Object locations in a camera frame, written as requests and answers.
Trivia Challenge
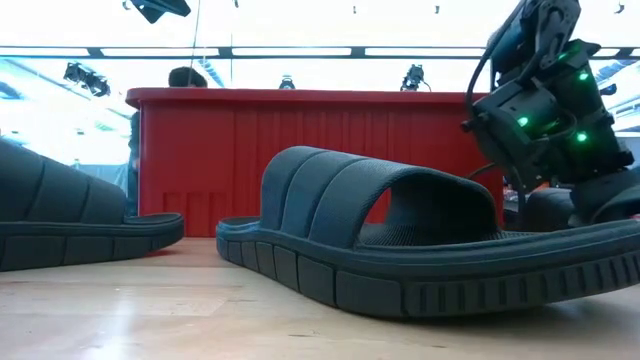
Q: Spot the black device behind bin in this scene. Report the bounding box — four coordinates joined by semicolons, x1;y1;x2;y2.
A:
399;63;432;93

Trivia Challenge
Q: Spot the thin hanging cable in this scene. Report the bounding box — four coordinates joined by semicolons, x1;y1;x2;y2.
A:
188;0;202;71

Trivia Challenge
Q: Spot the large red plastic bin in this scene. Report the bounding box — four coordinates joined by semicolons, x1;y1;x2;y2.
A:
124;87;506;239

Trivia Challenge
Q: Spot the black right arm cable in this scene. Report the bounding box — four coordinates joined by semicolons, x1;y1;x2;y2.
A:
464;9;526;126

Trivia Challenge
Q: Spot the black ceiling light cluster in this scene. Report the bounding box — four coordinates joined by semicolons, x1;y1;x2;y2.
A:
63;62;112;99

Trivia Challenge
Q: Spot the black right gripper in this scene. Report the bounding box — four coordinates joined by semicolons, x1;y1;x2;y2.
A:
569;167;640;227

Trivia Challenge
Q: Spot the person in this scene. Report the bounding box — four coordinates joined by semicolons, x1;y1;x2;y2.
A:
127;66;209;217

